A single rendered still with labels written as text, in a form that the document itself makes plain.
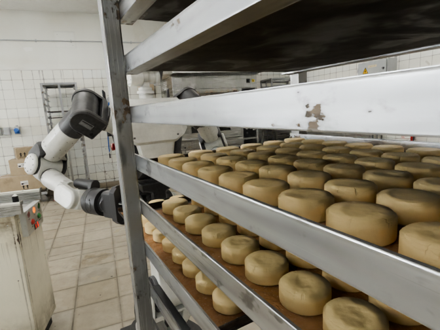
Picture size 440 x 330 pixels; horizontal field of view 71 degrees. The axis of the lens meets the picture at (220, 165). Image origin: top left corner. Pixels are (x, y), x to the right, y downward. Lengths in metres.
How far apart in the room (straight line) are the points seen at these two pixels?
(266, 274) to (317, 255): 0.14
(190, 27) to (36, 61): 5.71
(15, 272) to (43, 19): 4.72
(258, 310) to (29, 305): 1.87
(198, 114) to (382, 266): 0.22
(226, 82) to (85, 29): 2.53
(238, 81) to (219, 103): 5.12
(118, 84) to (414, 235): 0.51
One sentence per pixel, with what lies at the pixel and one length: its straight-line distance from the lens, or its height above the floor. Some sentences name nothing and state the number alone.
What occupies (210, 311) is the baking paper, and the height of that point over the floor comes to 1.04.
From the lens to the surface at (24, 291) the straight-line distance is 2.07.
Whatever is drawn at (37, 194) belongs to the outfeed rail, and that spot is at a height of 0.87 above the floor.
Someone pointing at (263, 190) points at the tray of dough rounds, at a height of 1.24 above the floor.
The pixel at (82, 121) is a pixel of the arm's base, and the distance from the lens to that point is 1.15.
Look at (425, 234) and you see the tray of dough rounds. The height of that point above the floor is 1.24.
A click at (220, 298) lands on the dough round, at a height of 1.06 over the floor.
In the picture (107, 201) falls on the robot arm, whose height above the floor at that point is 1.06.
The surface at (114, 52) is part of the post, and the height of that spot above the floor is 1.43.
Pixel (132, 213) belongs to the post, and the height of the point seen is 1.13.
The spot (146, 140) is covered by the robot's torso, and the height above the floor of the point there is 1.22.
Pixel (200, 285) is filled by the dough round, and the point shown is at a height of 1.06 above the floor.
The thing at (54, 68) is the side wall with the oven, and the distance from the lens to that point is 5.98.
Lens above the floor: 1.32
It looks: 11 degrees down
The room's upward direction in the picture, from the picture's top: 3 degrees counter-clockwise
